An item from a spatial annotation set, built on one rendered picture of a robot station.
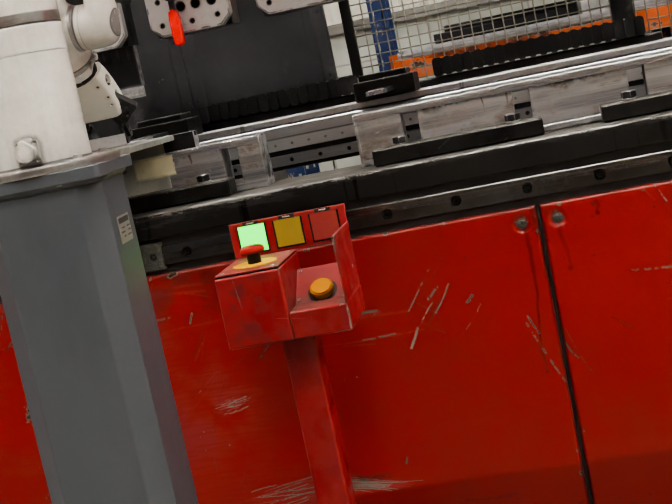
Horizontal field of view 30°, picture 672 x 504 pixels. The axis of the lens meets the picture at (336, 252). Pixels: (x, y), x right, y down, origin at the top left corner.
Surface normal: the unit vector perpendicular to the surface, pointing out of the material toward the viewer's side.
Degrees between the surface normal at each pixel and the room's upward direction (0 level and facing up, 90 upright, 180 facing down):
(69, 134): 90
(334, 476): 90
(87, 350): 90
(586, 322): 90
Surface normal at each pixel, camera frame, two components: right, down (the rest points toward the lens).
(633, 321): -0.15, 0.17
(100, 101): 0.13, 0.74
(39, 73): 0.48, 0.03
